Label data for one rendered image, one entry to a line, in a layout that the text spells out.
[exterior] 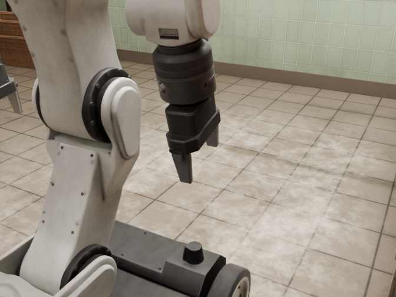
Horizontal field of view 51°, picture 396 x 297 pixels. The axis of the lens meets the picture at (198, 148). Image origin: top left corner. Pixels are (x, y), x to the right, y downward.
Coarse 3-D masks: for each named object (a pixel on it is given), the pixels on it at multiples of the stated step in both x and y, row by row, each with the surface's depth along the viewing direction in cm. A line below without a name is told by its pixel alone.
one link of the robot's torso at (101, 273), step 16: (0, 256) 81; (16, 256) 83; (0, 272) 77; (80, 272) 76; (96, 272) 79; (112, 272) 83; (0, 288) 72; (16, 288) 72; (32, 288) 73; (64, 288) 73; (80, 288) 75; (96, 288) 79; (112, 288) 84
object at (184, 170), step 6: (174, 156) 64; (180, 156) 64; (186, 156) 64; (174, 162) 66; (180, 162) 65; (186, 162) 65; (180, 168) 66; (186, 168) 66; (180, 174) 67; (186, 174) 66; (192, 174) 67; (180, 180) 68; (186, 180) 67; (192, 180) 68
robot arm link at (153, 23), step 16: (128, 0) 57; (144, 0) 56; (160, 0) 55; (176, 0) 54; (128, 16) 57; (144, 16) 56; (160, 16) 55; (176, 16) 54; (144, 32) 57; (160, 32) 56; (176, 32) 55; (160, 48) 58; (176, 48) 57; (192, 48) 57; (208, 48) 59; (160, 64) 58; (176, 64) 57; (192, 64) 57; (208, 64) 59
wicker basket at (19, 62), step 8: (0, 40) 339; (8, 40) 336; (16, 40) 332; (24, 40) 328; (0, 48) 346; (24, 48) 334; (8, 56) 347; (16, 56) 343; (24, 56) 340; (8, 64) 354; (16, 64) 350; (24, 64) 346; (32, 64) 343
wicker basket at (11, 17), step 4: (0, 12) 326; (4, 12) 325; (8, 12) 323; (12, 12) 322; (0, 16) 341; (4, 16) 328; (8, 16) 326; (12, 16) 325; (16, 16) 357; (12, 20) 327; (16, 20) 326
